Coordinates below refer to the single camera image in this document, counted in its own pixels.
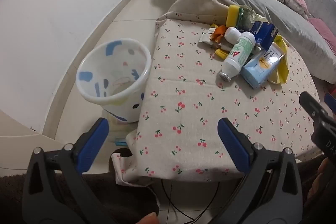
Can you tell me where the small yellow wrapper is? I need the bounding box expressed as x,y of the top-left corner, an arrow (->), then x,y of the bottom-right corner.
214,44 -> 233,60

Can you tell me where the yellow sponge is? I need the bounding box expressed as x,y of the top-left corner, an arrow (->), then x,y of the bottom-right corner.
226,5 -> 246,29

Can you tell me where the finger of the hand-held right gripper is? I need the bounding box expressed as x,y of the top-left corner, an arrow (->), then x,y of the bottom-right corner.
299,91 -> 331,131
324,93 -> 336,109

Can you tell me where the person's left hand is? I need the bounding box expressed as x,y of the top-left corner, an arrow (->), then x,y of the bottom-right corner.
138,213 -> 160,224

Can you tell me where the dark brown fleece clothing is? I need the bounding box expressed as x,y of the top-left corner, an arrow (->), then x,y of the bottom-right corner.
0,173 -> 160,224

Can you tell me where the cherry print tablecloth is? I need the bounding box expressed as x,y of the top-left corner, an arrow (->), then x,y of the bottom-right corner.
110,0 -> 324,185

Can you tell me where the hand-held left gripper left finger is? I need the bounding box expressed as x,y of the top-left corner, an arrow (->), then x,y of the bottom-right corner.
22,117 -> 116,224

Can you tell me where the clear plastic box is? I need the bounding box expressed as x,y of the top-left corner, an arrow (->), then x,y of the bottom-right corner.
101,109 -> 137,146

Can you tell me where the light blue tissue packet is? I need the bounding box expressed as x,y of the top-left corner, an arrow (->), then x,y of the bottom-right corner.
241,43 -> 286,90

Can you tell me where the dark blue carton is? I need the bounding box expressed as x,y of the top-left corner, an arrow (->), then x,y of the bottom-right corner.
248,21 -> 279,51

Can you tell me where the small white bottle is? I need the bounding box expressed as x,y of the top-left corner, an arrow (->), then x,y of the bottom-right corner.
224,27 -> 242,45

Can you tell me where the orange wrapper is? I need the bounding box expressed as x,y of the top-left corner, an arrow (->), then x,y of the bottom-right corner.
211,25 -> 227,43

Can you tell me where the white plastic bin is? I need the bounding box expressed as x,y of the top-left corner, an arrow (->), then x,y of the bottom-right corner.
76,38 -> 152,123

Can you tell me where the black cable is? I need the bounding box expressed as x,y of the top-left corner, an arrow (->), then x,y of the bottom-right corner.
160,179 -> 196,223
184,181 -> 221,224

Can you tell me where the white bottle green label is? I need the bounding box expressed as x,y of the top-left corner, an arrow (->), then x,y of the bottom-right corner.
219,31 -> 256,82

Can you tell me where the yellow plastic bag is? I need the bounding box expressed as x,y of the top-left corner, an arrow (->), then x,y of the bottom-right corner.
266,34 -> 290,84

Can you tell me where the torn white wrapper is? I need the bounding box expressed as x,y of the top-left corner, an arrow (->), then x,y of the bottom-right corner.
198,27 -> 218,46

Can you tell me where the person's right hand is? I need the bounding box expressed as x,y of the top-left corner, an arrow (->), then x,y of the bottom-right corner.
306,157 -> 336,201

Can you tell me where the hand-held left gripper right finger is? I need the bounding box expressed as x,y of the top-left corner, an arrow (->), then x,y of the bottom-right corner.
209,118 -> 304,224

